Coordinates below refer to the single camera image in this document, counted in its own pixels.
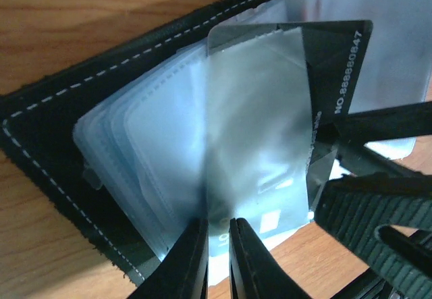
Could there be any black vip card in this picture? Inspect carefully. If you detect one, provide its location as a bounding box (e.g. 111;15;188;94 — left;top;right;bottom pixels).
204;19;374;259

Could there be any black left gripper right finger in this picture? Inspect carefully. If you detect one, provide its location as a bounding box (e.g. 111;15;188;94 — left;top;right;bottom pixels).
229;218;310;298

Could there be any black card holder wallet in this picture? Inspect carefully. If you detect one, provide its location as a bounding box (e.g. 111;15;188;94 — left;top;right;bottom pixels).
1;0;431;285

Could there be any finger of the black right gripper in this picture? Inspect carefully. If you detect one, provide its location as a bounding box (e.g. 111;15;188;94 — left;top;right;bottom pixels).
315;173;431;296
332;101;431;178

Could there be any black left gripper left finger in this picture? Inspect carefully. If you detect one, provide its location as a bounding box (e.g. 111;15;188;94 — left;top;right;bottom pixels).
129;219;209;298

